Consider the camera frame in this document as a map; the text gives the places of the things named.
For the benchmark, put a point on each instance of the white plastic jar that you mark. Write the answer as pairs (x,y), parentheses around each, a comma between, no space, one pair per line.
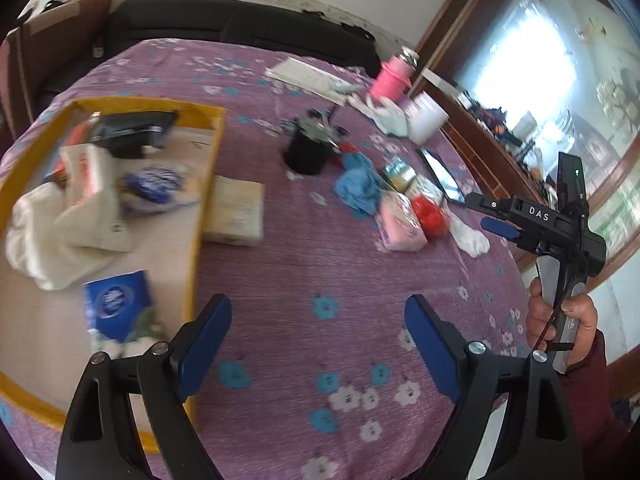
(427,120)

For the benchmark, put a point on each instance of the purple floral tablecloth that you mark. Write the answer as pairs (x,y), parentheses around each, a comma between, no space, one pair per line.
(310,270)

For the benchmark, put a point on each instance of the blue floral tissue roll pack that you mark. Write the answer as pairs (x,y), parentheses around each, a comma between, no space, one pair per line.
(120,300)

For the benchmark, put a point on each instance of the wooden sill cabinet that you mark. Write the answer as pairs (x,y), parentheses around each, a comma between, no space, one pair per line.
(480,145)

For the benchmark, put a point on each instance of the blue cloth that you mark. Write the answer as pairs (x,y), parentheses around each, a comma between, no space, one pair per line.
(357,182)

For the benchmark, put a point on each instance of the stack of papers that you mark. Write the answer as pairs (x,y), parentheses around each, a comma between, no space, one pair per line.
(305,77)

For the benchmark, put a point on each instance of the red plastic bag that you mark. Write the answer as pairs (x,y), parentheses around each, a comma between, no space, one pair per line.
(430,215)

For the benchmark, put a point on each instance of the brown sofa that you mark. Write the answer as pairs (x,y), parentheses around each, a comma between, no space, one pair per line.
(65,35)

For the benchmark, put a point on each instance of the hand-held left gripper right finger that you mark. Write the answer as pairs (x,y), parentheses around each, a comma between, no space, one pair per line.
(432,345)

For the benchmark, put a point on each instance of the red packet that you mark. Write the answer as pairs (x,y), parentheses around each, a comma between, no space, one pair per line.
(75,135)

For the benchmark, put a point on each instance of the black cup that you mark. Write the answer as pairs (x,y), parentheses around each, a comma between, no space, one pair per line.
(305,155)

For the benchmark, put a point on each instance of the yellow cardboard box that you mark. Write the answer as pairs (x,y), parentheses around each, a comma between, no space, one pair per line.
(150,106)

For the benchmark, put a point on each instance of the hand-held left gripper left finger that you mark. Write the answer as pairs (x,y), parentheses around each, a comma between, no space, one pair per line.
(207,340)

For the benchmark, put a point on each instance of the small white cloth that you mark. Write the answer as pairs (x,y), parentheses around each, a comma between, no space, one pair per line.
(470,240)

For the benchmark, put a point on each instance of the black packet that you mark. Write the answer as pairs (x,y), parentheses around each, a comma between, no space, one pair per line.
(130,132)

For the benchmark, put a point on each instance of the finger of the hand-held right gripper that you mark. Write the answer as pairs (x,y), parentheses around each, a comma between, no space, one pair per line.
(500,228)
(487,203)

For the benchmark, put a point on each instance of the lemon print tissue pack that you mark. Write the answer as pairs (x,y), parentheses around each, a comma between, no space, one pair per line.
(235,210)

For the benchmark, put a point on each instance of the blue white plastic tissue bag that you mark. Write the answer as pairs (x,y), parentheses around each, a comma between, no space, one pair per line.
(155,185)

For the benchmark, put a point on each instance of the person's right forearm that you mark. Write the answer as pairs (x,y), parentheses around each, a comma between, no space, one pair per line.
(595,410)

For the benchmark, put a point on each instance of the pink green yellow sponge pack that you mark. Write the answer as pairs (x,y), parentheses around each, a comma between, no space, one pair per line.
(400,175)

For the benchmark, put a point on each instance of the pink thermos bottle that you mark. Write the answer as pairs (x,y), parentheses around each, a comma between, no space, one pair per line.
(390,80)

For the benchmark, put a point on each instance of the striped white tissue packet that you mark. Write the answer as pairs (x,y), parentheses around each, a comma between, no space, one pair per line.
(90,175)

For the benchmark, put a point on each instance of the white towel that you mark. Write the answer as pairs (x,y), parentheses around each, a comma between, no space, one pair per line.
(40,240)

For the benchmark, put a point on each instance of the black sofa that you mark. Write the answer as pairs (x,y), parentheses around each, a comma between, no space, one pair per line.
(225,20)

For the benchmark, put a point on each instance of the black smartphone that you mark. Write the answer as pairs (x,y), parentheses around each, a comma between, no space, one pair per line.
(437,175)

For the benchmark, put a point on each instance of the pink tissue pack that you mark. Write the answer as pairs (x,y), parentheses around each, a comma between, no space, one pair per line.
(400,225)

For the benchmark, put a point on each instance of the green white knitted cloth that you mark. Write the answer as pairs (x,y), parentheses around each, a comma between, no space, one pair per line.
(390,120)

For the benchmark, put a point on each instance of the person's right hand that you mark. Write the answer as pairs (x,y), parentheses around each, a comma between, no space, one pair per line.
(582,325)

